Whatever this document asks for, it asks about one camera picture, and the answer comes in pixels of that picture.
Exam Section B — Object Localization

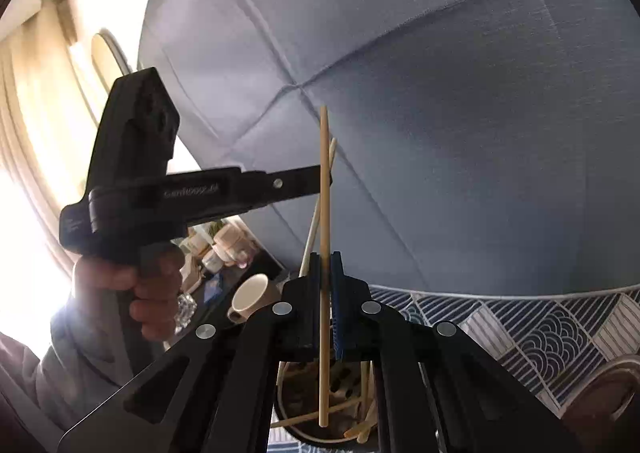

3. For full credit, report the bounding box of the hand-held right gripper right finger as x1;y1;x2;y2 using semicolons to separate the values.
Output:
330;250;585;453

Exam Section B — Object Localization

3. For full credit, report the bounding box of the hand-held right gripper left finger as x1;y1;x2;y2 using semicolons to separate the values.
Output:
57;252;322;453

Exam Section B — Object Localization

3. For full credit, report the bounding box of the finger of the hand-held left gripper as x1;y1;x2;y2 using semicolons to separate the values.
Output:
239;164;322;210

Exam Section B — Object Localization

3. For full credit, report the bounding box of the pale chopstick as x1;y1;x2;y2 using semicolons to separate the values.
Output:
298;136;338;280

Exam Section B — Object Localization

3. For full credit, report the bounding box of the wooden chopstick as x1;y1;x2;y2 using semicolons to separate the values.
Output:
344;360;377;443
270;395;368;430
318;105;332;427

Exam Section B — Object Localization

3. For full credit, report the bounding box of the steel utensil holder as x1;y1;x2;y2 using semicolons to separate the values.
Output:
271;358;382;445

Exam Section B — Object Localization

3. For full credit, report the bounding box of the person's left forearm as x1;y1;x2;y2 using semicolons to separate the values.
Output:
32;283;156;436

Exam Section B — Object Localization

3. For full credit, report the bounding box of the person's left hand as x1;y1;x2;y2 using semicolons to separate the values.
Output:
71;242;187;343

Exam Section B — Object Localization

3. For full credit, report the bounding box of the beige cup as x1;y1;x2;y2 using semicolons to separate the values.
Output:
226;274;282;325

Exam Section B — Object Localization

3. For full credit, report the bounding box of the cluster of toiletry bottles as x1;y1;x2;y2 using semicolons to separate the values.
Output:
179;220;257;280

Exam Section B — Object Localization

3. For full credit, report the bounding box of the black tray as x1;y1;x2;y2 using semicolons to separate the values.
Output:
200;253;283;316

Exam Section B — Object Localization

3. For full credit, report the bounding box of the cream curtain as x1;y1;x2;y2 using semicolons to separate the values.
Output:
0;0;101;284

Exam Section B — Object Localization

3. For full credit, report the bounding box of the cut glass tumbler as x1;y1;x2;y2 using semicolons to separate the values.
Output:
174;292;197;330

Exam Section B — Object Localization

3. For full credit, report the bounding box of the blue upholstered sofa back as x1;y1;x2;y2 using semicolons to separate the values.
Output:
137;0;640;295

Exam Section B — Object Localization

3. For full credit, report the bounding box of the blue patterned tablecloth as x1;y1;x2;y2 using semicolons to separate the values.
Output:
267;283;640;453

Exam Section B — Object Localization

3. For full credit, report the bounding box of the brown glass cup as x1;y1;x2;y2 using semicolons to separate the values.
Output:
562;354;640;453

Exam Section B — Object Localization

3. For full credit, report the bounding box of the oval wall mirror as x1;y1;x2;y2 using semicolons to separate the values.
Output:
91;32;132;80

